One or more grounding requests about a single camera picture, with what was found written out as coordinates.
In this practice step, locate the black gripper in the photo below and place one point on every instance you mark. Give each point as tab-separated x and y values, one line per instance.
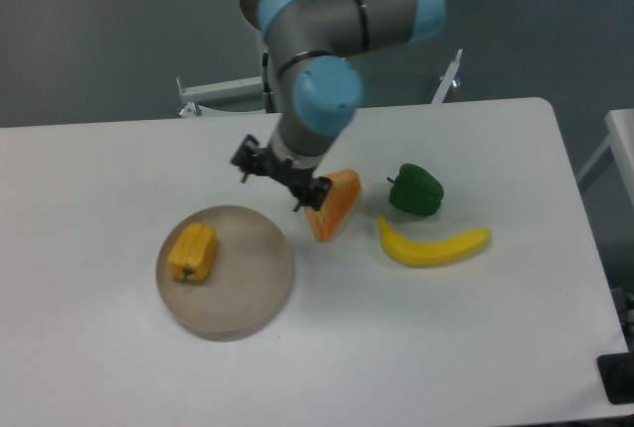
309	191

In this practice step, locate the yellow toy bell pepper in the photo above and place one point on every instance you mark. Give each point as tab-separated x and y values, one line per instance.
192	256

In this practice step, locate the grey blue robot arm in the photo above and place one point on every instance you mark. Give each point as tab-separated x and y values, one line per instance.
309	43

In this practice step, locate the beige round plate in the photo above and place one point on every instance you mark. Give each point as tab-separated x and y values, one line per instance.
248	282

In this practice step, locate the green toy bell pepper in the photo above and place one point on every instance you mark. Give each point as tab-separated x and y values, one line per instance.
416	191

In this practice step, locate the orange toy sandwich wedge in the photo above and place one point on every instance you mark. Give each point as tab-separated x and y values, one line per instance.
340	201

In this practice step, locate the yellow toy banana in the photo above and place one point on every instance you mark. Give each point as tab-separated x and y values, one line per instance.
428	254

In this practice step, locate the white side table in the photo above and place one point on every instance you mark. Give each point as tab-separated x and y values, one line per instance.
617	146

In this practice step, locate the black device at edge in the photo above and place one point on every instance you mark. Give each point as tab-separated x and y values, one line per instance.
616	373

